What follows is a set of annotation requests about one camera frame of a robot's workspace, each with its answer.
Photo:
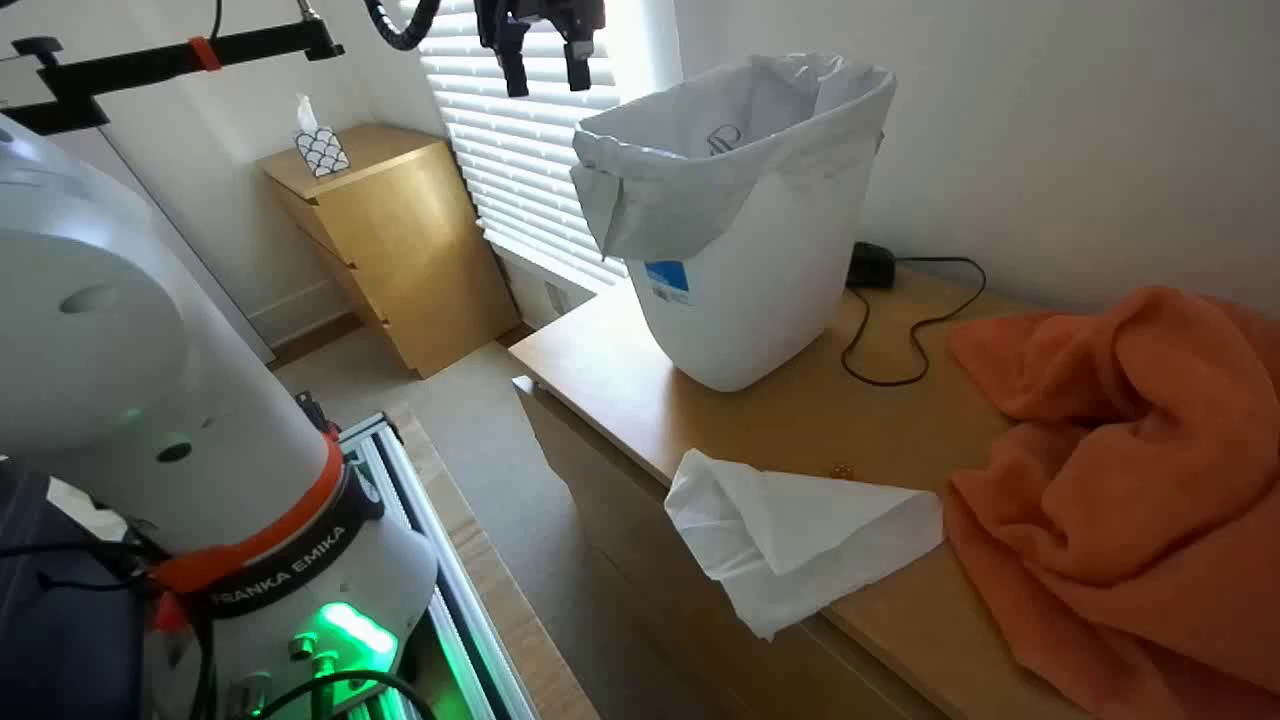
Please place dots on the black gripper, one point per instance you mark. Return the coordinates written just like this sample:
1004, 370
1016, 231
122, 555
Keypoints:
541, 17

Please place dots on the white plastic bin liner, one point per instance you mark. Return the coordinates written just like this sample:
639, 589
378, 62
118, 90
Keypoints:
692, 161

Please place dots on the white plastic bin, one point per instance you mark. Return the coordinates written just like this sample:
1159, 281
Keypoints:
745, 294

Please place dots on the white window blinds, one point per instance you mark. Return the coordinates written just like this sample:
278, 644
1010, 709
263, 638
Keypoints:
532, 173

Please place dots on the small wooden dresser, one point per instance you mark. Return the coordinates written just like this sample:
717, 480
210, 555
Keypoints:
400, 254

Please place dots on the patterned tissue box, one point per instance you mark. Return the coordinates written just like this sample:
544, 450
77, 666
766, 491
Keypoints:
320, 150

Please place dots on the black power adapter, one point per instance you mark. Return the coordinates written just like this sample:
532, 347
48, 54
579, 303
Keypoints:
869, 265

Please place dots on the light wooden cabinet panel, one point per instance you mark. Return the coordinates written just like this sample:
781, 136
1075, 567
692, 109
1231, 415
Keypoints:
745, 427

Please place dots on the crumpled white cloth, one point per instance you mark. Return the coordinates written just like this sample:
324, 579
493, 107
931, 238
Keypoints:
786, 542

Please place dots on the wooden cart board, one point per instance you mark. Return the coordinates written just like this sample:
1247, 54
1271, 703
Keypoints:
512, 600

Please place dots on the orange towel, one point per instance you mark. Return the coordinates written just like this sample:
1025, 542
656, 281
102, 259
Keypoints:
1132, 493

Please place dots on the dark blue fabric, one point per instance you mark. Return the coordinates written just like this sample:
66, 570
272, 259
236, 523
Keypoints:
60, 627

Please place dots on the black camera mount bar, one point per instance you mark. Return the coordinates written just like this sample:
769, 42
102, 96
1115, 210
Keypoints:
147, 67

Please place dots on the aluminium frame rail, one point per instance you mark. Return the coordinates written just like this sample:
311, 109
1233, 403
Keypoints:
447, 586

